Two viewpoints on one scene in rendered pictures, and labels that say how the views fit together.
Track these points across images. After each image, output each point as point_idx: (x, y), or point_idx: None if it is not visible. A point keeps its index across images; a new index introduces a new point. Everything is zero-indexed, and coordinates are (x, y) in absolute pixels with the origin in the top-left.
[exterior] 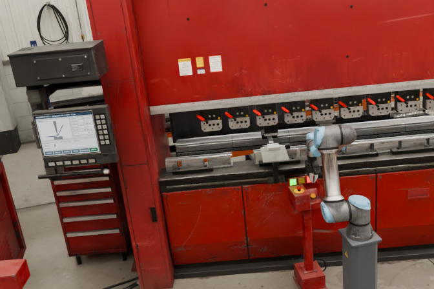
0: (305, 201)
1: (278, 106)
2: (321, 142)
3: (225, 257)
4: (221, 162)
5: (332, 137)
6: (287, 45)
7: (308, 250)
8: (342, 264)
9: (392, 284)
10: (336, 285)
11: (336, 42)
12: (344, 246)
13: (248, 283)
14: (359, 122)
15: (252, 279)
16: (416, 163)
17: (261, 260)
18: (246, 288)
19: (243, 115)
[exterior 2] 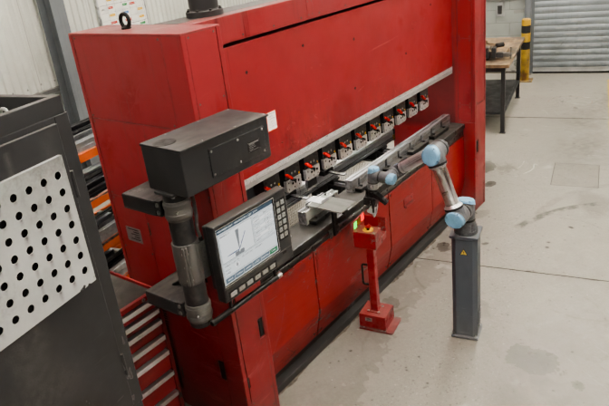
0: (379, 236)
1: None
2: (439, 159)
3: (301, 346)
4: None
5: (443, 150)
6: (320, 86)
7: (377, 288)
8: (455, 265)
9: (425, 286)
10: (396, 311)
11: (348, 76)
12: (459, 246)
13: (336, 357)
14: None
15: (333, 352)
16: (404, 174)
17: (323, 331)
18: (342, 362)
19: (295, 173)
